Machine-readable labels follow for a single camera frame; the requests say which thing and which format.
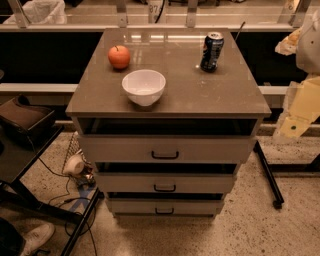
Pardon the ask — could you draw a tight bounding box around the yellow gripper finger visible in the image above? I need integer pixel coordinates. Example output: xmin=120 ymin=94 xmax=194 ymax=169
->
xmin=274 ymin=76 xmax=320 ymax=141

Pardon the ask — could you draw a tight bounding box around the blue pepsi can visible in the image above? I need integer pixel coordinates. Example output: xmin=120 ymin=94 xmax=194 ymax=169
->
xmin=200 ymin=31 xmax=224 ymax=72

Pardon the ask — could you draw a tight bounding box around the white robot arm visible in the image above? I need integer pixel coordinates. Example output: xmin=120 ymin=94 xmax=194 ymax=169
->
xmin=274 ymin=9 xmax=320 ymax=139

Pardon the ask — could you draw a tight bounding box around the black stand leg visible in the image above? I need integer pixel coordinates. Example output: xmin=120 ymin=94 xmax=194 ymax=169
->
xmin=254 ymin=142 xmax=284 ymax=210

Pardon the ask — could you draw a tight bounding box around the grey drawer cabinet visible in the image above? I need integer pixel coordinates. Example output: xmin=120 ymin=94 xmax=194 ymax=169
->
xmin=66 ymin=28 xmax=271 ymax=201

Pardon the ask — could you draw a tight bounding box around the white bowl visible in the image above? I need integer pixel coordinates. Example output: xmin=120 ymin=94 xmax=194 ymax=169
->
xmin=122 ymin=69 xmax=166 ymax=107

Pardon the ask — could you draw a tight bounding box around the top grey drawer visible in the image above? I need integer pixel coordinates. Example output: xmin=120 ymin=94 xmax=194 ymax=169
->
xmin=78 ymin=135 xmax=256 ymax=163

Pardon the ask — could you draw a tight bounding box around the grey drawer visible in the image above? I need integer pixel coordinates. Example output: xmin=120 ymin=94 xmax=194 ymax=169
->
xmin=106 ymin=199 xmax=224 ymax=215
xmin=95 ymin=173 xmax=235 ymax=193
xmin=78 ymin=135 xmax=256 ymax=163

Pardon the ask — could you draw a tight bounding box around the orange apple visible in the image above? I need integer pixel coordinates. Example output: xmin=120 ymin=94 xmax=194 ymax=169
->
xmin=107 ymin=45 xmax=130 ymax=69

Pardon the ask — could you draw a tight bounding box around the bottom grey drawer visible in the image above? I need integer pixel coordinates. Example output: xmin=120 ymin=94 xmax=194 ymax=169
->
xmin=106 ymin=199 xmax=224 ymax=215

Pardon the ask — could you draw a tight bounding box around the middle grey drawer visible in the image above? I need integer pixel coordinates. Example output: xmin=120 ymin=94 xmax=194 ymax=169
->
xmin=95 ymin=173 xmax=235 ymax=193

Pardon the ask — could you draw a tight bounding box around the white round device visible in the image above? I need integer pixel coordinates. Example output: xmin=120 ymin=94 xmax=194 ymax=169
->
xmin=64 ymin=154 xmax=85 ymax=176

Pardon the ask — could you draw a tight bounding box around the metal railing shelf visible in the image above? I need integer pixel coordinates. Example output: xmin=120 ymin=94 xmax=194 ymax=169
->
xmin=0 ymin=0 xmax=320 ymax=32

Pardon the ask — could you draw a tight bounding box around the white plastic bag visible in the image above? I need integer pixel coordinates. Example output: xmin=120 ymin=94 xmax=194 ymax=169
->
xmin=3 ymin=0 xmax=67 ymax=24

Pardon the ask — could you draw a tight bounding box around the brown bag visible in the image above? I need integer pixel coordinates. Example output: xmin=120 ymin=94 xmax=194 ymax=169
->
xmin=0 ymin=95 xmax=55 ymax=143

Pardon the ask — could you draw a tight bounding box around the black side table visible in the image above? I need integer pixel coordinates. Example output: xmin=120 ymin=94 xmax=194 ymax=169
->
xmin=0 ymin=125 xmax=101 ymax=256

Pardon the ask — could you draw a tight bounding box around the white sneaker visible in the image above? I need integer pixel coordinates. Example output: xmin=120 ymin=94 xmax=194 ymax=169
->
xmin=19 ymin=223 xmax=55 ymax=256

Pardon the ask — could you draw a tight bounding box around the wire basket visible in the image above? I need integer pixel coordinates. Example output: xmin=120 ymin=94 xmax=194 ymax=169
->
xmin=62 ymin=132 xmax=95 ymax=187

